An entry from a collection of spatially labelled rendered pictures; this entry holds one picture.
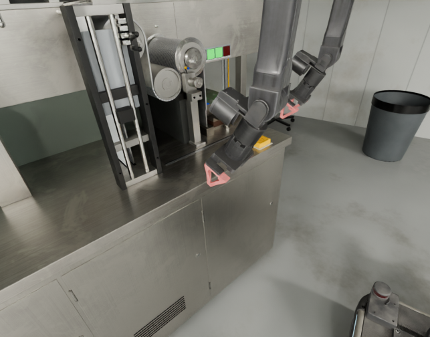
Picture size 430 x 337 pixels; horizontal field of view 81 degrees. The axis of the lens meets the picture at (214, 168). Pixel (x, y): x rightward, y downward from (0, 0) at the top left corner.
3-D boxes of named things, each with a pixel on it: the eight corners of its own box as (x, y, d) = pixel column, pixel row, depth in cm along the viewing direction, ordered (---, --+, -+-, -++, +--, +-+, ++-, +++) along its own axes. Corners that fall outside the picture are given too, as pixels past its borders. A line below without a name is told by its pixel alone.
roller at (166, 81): (157, 103, 97) (151, 71, 91) (129, 90, 114) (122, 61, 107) (182, 95, 104) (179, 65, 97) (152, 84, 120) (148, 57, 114)
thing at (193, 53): (204, 65, 102) (189, 72, 99) (200, 64, 103) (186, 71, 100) (200, 45, 97) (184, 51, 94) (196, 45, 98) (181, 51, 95)
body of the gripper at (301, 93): (286, 96, 94) (298, 79, 88) (295, 89, 101) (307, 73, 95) (300, 107, 93) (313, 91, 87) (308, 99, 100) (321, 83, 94)
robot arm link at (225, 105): (270, 108, 46) (287, 95, 51) (222, 70, 47) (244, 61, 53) (241, 151, 54) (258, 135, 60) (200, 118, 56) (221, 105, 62)
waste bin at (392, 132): (411, 150, 272) (436, 94, 239) (403, 170, 243) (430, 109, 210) (364, 138, 298) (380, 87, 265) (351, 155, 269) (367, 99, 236)
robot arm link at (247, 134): (263, 131, 51) (274, 121, 55) (237, 109, 52) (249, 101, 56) (247, 152, 56) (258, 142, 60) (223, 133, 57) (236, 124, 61)
